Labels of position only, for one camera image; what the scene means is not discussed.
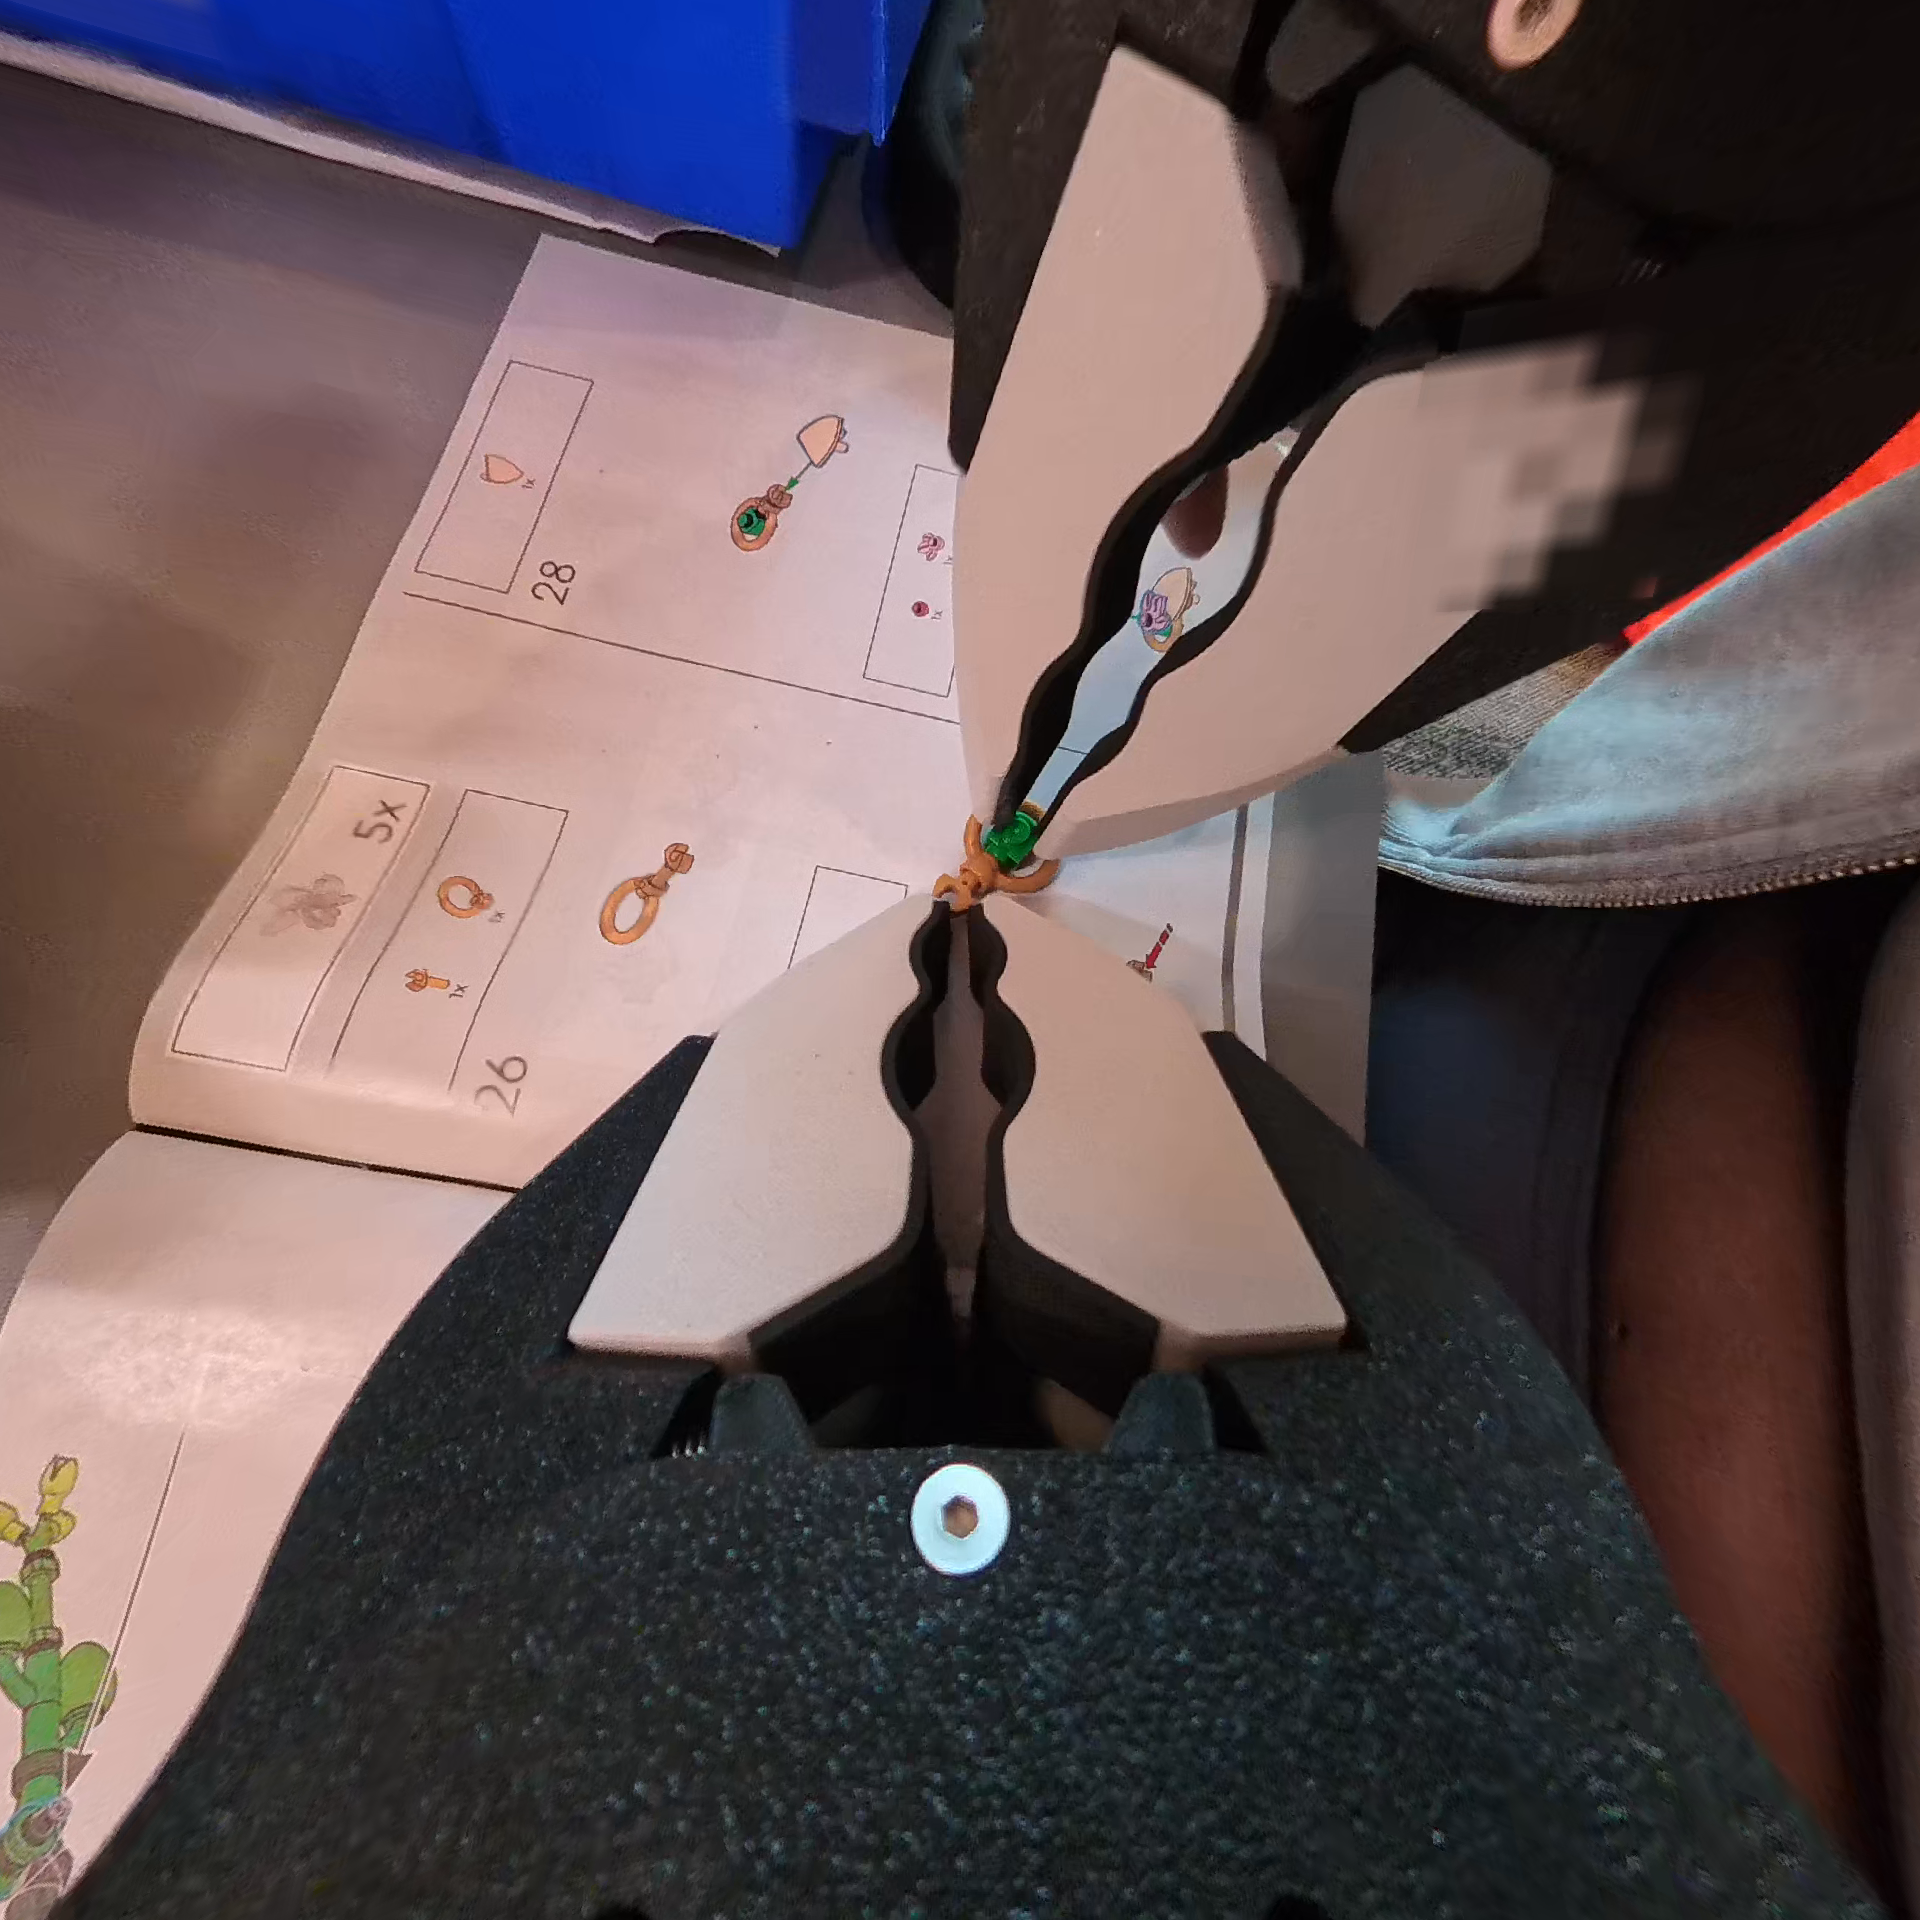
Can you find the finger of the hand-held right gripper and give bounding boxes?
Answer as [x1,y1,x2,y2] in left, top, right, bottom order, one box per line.
[949,42,1304,830]
[1037,78,1595,864]

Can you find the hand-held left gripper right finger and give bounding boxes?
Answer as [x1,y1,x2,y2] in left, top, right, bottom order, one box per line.
[960,903,1352,1376]

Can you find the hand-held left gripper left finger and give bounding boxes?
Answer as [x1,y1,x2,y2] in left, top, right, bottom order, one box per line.
[566,894,965,1370]

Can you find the tan toy ring piece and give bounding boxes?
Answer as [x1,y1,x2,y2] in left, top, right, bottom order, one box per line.
[931,818,1063,909]

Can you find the grey desk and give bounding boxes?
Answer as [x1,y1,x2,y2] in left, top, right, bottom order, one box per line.
[0,60,961,1323]

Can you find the person's orange vest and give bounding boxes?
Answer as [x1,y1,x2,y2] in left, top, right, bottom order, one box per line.
[1615,416,1920,651]

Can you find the person's grey jacket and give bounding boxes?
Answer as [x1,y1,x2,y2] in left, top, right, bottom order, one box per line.
[1375,468,1920,914]

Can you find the toy instruction booklet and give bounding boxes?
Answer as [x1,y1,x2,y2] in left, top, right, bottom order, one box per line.
[0,233,1385,1920]

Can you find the person's leg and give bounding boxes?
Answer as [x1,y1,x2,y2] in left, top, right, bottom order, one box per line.
[1589,897,1920,1900]

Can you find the blue plastic box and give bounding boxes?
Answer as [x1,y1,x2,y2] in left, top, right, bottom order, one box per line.
[0,0,935,253]

